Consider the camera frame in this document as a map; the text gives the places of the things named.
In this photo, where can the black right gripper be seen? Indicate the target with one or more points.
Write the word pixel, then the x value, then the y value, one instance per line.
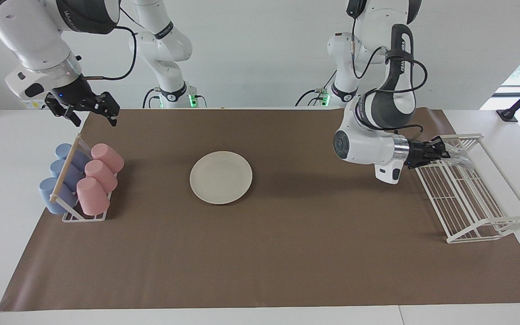
pixel 72 95

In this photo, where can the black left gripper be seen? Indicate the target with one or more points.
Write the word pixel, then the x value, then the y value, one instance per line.
pixel 420 153

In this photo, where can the pink cup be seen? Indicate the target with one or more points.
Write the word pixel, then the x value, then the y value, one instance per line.
pixel 102 175
pixel 109 157
pixel 92 196

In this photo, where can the white power socket box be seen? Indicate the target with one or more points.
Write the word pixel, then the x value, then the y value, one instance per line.
pixel 32 104

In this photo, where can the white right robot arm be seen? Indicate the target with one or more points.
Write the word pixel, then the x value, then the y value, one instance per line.
pixel 30 31

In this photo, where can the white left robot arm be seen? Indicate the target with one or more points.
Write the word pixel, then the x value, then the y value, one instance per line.
pixel 364 144

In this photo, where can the cream round plate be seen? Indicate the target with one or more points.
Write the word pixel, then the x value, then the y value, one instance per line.
pixel 220 177

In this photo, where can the brown table mat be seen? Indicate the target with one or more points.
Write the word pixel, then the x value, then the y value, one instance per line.
pixel 287 253

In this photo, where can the blue cup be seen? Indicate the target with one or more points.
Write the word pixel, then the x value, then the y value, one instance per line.
pixel 63 150
pixel 58 167
pixel 48 194

